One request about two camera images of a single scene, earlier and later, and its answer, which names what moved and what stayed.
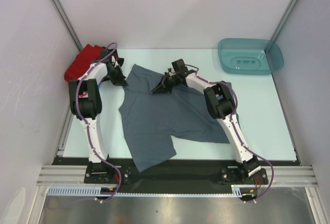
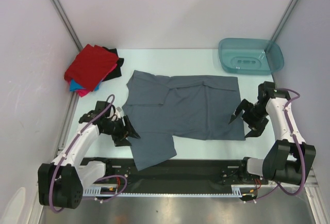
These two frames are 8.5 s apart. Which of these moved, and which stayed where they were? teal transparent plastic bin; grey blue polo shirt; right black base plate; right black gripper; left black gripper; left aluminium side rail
Moved: left black gripper; right black gripper
Stayed: right black base plate; teal transparent plastic bin; left aluminium side rail; grey blue polo shirt
